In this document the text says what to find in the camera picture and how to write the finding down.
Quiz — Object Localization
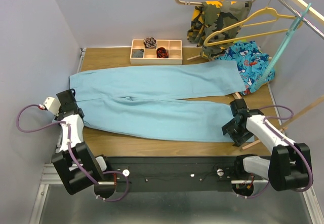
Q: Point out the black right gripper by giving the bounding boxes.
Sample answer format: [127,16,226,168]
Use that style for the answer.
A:
[222,118,255,147]

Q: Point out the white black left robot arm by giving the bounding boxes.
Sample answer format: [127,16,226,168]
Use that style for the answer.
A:
[52,89,112,195]

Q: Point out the patterned pink black sock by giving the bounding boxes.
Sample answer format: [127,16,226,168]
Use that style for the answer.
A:
[143,37,157,49]

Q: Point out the yellow plastic hanger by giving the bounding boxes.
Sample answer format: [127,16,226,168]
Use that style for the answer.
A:
[204,8,296,47]

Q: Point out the blue shark print shorts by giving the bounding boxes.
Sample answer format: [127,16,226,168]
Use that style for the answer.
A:
[216,41,270,95]

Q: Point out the metal hanging rod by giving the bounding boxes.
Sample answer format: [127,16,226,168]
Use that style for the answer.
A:
[277,0,323,40]

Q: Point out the camouflage shorts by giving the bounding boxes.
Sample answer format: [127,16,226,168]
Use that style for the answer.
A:
[187,1,252,59]

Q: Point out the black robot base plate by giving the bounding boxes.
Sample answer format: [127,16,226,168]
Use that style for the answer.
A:
[91,155,264,193]

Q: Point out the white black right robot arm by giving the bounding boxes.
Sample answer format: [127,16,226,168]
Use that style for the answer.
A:
[222,99,313,192]

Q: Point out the aluminium front frame rail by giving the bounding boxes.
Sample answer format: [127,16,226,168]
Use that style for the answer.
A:
[30,164,316,223]

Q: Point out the light blue trousers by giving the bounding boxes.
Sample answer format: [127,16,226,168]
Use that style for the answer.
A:
[69,60,245,142]

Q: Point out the wooden compartment tray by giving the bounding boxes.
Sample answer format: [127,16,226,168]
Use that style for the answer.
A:
[130,39,183,65]

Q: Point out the teal plastic hanger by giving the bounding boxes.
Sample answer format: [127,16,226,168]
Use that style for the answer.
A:
[252,3,312,91]

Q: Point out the orange black rolled sock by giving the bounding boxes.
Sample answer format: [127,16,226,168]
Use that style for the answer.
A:
[156,47,169,59]

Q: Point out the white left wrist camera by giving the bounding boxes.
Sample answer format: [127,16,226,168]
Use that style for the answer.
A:
[44,97,61,116]

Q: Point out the wooden clothes rack frame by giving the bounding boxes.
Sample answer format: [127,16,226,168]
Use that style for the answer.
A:
[187,0,324,151]

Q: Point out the aluminium table edge rail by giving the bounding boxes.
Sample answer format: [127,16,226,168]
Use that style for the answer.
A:
[55,48,87,153]

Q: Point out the grey rolled sock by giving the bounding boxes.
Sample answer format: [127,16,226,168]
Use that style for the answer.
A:
[132,49,144,58]

